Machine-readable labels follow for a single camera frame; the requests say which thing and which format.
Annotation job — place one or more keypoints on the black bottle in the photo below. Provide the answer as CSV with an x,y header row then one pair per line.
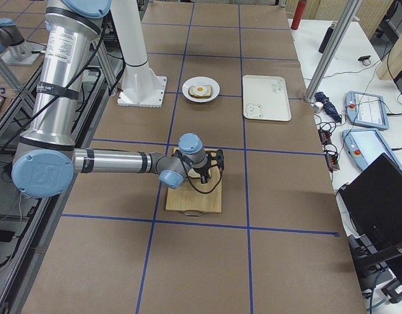
x,y
327,37

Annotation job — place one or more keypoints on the black laptop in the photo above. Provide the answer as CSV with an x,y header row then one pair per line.
x,y
374,201

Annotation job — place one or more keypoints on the teach pendant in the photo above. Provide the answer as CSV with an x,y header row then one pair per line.
x,y
365,146
366,110

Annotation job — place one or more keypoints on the folded blue umbrella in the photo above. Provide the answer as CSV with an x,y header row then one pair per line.
x,y
328,107

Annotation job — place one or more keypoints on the far teach pendant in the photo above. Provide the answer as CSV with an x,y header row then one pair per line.
x,y
366,110

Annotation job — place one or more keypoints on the white round plate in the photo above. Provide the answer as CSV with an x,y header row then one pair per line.
x,y
201,81

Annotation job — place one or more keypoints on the fried egg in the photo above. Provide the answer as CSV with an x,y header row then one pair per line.
x,y
200,89

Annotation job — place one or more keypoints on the small silver cup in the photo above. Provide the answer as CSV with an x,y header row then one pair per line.
x,y
317,107

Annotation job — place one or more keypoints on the black monitor stand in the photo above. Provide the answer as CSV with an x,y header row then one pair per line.
x,y
368,261

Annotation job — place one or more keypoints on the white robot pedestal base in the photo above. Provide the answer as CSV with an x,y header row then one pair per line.
x,y
141,87

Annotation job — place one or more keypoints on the cream bear serving tray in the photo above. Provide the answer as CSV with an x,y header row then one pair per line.
x,y
265,98

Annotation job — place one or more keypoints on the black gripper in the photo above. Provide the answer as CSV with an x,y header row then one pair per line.
x,y
203,172

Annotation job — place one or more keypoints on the wooden cutting board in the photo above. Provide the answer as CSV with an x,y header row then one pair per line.
x,y
193,198

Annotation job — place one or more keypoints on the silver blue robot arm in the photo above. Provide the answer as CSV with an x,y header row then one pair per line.
x,y
74,21

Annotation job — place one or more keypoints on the red bottle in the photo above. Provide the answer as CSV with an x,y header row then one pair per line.
x,y
297,16

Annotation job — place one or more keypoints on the aluminium frame post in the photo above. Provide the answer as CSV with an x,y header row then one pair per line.
x,y
341,28

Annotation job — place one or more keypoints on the near teach pendant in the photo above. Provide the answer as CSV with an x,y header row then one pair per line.
x,y
365,146

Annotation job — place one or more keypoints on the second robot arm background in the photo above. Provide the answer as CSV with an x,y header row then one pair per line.
x,y
14,48

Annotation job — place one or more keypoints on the bread slice under egg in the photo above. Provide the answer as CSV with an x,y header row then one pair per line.
x,y
200,96

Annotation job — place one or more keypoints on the aluminium side frame rail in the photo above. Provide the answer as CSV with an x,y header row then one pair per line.
x,y
35,163

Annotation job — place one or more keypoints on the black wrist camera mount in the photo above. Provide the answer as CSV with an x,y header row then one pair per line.
x,y
216,159

